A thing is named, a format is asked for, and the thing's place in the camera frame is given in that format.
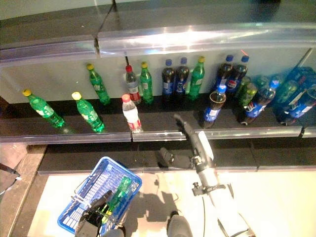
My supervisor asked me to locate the grey shelf board clear rail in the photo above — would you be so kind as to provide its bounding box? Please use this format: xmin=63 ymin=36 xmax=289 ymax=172
xmin=0 ymin=14 xmax=97 ymax=68
xmin=93 ymin=4 xmax=316 ymax=59

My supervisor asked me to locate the silver robot leg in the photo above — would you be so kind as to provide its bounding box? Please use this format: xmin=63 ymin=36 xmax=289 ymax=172
xmin=166 ymin=210 xmax=194 ymax=237
xmin=103 ymin=223 xmax=127 ymax=237

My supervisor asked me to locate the dark green soda bottle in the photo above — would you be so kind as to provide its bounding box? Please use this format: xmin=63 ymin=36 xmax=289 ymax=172
xmin=237 ymin=76 xmax=252 ymax=99
xmin=239 ymin=82 xmax=258 ymax=108

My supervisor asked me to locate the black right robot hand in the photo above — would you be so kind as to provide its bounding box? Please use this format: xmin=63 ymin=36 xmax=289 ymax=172
xmin=158 ymin=113 xmax=215 ymax=170

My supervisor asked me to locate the silver right robot leg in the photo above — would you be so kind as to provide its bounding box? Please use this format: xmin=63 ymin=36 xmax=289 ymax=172
xmin=166 ymin=210 xmax=194 ymax=237

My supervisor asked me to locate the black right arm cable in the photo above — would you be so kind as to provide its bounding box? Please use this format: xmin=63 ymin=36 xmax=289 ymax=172
xmin=201 ymin=194 xmax=207 ymax=237

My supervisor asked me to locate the black base plinth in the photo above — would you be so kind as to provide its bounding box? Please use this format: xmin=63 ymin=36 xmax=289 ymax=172
xmin=38 ymin=141 xmax=316 ymax=176

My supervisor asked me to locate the blue shrink-wrapped bottle pack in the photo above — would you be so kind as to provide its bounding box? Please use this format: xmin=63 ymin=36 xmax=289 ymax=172
xmin=271 ymin=65 xmax=316 ymax=125

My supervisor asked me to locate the green soda bottle yellow cap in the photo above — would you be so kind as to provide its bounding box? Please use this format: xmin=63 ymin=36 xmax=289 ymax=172
xmin=188 ymin=56 xmax=206 ymax=101
xmin=86 ymin=63 xmax=111 ymax=106
xmin=22 ymin=89 xmax=66 ymax=129
xmin=71 ymin=91 xmax=105 ymax=133
xmin=140 ymin=61 xmax=155 ymax=105
xmin=98 ymin=176 xmax=132 ymax=219

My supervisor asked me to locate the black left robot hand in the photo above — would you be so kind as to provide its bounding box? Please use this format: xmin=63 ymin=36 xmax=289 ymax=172
xmin=80 ymin=189 xmax=113 ymax=227

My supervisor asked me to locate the brown cloth curtain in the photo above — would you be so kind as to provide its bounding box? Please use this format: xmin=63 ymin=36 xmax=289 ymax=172
xmin=0 ymin=161 xmax=21 ymax=198

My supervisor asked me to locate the dark shelf upright post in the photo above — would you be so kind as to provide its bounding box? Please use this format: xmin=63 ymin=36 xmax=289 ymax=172
xmin=299 ymin=47 xmax=314 ymax=69
xmin=93 ymin=0 xmax=130 ymax=68

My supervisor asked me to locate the black shelf board clear rail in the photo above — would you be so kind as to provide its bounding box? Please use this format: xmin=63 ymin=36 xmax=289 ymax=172
xmin=0 ymin=97 xmax=133 ymax=145
xmin=130 ymin=91 xmax=304 ymax=143
xmin=301 ymin=98 xmax=316 ymax=139

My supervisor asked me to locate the blue plastic shopping basket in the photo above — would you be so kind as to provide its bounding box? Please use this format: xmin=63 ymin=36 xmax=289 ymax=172
xmin=57 ymin=156 xmax=143 ymax=236

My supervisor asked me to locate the clear water bottle red cap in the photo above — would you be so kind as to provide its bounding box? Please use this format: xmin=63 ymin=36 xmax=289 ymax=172
xmin=121 ymin=94 xmax=144 ymax=133
xmin=124 ymin=65 xmax=142 ymax=105

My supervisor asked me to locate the silver left robot leg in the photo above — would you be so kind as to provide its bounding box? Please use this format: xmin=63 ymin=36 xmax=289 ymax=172
xmin=103 ymin=223 xmax=127 ymax=237

